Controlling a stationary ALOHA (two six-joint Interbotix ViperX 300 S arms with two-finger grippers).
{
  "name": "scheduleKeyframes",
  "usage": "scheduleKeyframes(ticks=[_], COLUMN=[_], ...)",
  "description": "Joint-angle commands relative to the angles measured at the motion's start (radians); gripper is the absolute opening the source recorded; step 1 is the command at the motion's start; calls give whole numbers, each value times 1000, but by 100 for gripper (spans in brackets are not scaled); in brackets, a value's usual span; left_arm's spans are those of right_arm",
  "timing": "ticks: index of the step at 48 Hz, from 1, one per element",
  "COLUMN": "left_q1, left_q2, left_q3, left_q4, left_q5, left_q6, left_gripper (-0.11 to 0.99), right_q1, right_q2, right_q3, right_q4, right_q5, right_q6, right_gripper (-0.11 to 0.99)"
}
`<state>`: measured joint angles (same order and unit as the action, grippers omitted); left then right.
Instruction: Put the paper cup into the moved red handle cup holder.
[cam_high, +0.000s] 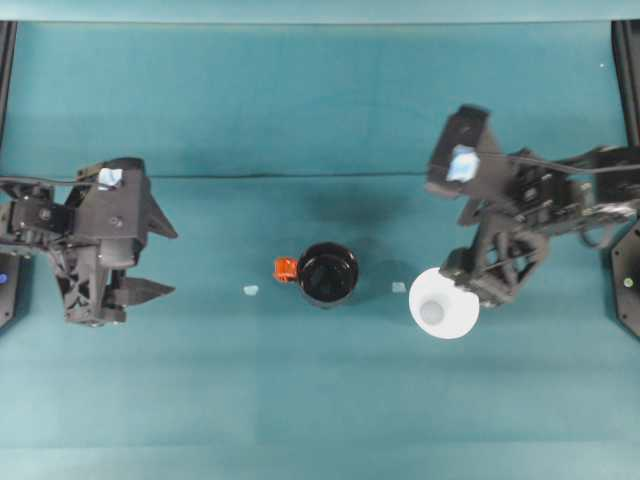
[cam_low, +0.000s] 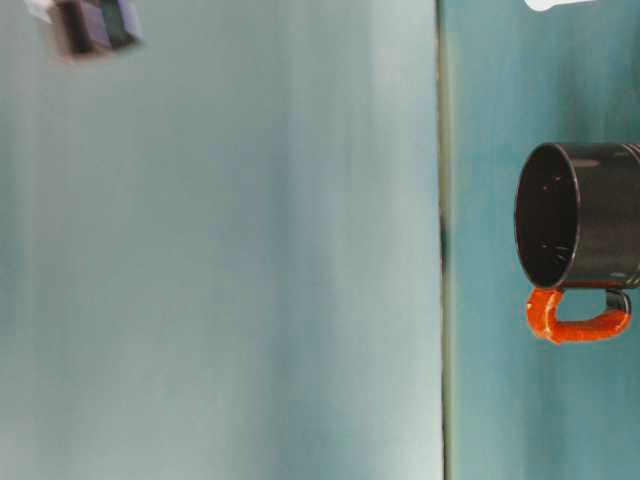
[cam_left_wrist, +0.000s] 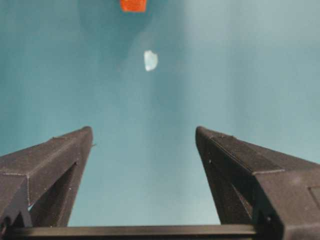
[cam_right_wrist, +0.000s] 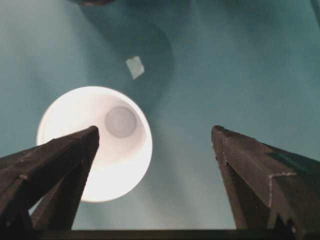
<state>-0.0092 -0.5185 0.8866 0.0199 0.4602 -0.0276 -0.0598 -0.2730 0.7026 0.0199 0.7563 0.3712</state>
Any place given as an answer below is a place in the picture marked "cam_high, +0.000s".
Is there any white paper cup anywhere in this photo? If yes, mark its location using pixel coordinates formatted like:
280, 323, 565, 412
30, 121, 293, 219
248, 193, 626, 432
408, 266, 481, 342

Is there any black cup holder red handle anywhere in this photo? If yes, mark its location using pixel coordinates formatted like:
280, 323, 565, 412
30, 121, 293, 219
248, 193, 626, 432
272, 241, 360, 312

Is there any blue-green table cloth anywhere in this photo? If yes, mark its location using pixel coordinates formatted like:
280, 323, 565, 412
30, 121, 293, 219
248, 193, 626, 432
0, 172, 640, 480

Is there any thin black camera cable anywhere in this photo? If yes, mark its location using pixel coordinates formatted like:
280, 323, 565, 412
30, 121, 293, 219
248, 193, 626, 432
474, 152, 640, 176
0, 175, 109, 191

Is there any black frame post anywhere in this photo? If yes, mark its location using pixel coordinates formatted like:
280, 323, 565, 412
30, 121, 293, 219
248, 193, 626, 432
0, 20, 19, 147
610, 19, 640, 137

